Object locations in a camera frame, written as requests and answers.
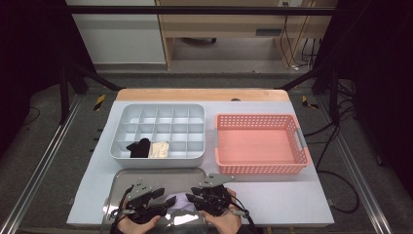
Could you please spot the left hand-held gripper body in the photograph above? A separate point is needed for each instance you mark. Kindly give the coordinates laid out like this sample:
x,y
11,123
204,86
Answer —
x,y
142,206

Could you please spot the white divided organizer box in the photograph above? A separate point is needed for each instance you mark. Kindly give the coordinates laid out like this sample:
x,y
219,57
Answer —
x,y
162,162

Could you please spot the person's right hand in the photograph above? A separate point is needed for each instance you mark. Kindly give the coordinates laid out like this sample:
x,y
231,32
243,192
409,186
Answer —
x,y
227,222

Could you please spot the person's left hand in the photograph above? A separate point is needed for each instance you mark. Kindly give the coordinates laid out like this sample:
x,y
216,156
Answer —
x,y
136,227

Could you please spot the black metal stand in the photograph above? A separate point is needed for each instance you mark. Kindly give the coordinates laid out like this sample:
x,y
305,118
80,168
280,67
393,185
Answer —
x,y
333,97
63,97

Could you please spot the dark curtain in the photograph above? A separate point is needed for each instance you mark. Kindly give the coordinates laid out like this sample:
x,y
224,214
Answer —
x,y
29,48
380,65

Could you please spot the cream sock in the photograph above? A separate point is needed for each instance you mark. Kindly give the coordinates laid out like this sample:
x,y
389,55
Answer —
x,y
159,150

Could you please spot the metal floor rail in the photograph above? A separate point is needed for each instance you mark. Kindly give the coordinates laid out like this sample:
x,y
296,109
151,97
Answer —
x,y
357,169
42,162

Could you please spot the white cabinet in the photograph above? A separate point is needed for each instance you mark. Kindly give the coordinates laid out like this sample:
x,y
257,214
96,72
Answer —
x,y
120,39

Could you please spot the black sock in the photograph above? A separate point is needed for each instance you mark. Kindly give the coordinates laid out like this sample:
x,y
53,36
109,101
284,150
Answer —
x,y
145,148
133,150

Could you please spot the pink perforated plastic basket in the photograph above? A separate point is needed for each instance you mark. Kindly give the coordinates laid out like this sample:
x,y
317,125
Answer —
x,y
259,169

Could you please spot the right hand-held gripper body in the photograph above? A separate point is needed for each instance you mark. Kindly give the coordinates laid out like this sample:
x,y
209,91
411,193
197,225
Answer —
x,y
212,198

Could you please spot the black horizontal crossbar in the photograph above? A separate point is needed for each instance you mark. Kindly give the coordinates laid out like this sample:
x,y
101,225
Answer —
x,y
195,10

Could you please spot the light purple sock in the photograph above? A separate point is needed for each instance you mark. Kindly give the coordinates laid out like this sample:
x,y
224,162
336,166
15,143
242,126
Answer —
x,y
180,202

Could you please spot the yellow and black tape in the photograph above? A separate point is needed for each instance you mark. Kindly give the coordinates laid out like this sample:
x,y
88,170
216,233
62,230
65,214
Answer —
x,y
99,102
307,102

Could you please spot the light wooden desk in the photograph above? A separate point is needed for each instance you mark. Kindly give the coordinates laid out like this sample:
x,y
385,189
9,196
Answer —
x,y
227,24

